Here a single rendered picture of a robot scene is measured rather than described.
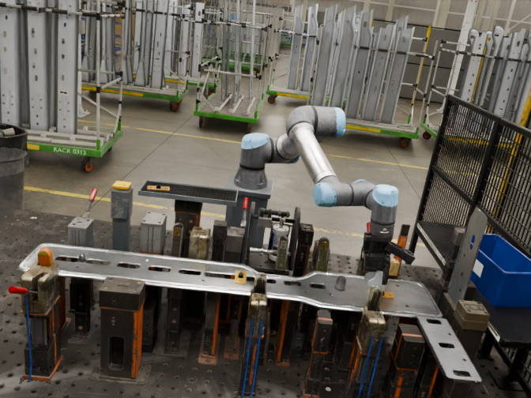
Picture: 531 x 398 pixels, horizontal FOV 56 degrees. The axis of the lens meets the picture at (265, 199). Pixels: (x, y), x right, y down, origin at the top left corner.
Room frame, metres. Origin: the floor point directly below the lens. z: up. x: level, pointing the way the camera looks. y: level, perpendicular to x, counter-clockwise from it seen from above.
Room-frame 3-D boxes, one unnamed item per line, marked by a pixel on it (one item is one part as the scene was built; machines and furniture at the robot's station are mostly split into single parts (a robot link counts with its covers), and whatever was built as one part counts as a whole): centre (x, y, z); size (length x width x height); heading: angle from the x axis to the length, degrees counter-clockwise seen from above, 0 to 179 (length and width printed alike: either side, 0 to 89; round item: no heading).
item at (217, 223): (1.69, 0.15, 0.90); 0.05 x 0.05 x 0.40; 3
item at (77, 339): (1.45, 0.58, 0.84); 0.11 x 0.06 x 0.29; 3
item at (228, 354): (1.49, 0.05, 0.84); 0.13 x 0.05 x 0.29; 3
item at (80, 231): (1.61, 0.65, 0.88); 0.11 x 0.10 x 0.36; 3
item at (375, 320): (1.29, -0.37, 0.87); 0.12 x 0.09 x 0.35; 3
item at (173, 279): (1.47, 0.07, 1.00); 1.38 x 0.22 x 0.02; 93
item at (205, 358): (1.47, 0.13, 0.84); 0.17 x 0.06 x 0.29; 3
